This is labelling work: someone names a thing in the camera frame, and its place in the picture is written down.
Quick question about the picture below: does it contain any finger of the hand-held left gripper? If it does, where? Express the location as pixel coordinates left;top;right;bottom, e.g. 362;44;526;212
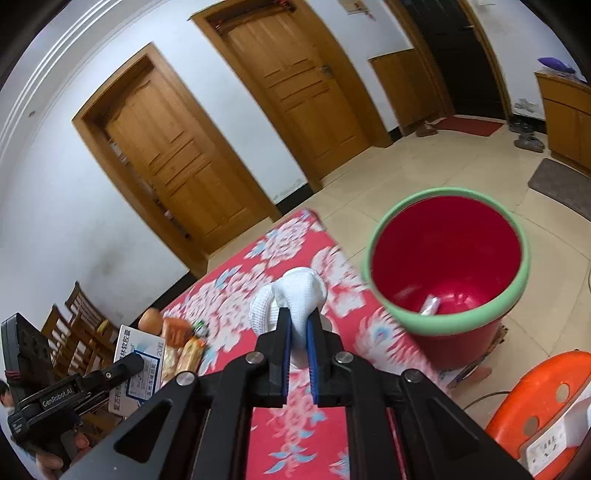
76;354;145;402

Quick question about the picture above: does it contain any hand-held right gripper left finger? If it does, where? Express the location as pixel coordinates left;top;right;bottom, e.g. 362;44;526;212
60;308;293;480

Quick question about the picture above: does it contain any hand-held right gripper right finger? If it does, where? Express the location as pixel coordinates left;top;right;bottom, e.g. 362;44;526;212
307;311;532;480

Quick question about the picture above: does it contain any blue and white medicine box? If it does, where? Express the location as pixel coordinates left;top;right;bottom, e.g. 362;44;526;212
108;325;165;418

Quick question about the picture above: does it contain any white foam fruit net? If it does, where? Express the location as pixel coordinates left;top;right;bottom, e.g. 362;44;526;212
249;268;328;337

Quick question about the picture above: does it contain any orange snack packet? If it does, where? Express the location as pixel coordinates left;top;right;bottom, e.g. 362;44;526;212
178;337;205;376

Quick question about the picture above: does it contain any red bucket with green rim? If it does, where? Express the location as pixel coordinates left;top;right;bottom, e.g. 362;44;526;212
362;187;531;370

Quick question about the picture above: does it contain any person's left hand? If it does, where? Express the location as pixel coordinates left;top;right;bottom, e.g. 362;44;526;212
39;431;92;472

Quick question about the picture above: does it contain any wooden chair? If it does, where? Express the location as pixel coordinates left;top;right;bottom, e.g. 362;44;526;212
41;305;112;384
65;281;122;352

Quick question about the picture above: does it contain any red floral blanket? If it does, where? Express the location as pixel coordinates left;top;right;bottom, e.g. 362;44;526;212
159;209;444;480

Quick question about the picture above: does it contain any wooden door with arched panel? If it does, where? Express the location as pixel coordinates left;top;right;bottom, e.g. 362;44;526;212
71;44;282;278

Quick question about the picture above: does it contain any orange plastic stool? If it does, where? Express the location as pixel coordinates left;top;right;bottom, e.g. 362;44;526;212
485;351;591;480

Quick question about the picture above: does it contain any white power strip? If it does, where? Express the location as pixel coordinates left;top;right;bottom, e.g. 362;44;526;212
526;406;591;476

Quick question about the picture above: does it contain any wooden door with metal lock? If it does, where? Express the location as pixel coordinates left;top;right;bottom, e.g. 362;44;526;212
191;0;393;192

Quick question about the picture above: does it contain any red doormat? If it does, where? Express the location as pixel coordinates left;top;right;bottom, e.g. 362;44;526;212
434;116;506;137

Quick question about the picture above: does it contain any grey floor mat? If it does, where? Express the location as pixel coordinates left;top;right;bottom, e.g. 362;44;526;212
527;158;591;217

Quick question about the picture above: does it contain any black metal door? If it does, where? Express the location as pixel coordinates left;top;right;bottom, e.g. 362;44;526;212
392;0;513;123

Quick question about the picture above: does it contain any wooden cabinet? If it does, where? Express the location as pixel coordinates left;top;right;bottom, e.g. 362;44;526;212
536;71;591;178

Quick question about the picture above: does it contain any grey floor cable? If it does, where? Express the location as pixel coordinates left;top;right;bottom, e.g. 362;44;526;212
462;390;513;411

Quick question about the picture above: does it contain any wooden wall panel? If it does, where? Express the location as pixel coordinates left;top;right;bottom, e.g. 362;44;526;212
369;48;455;134

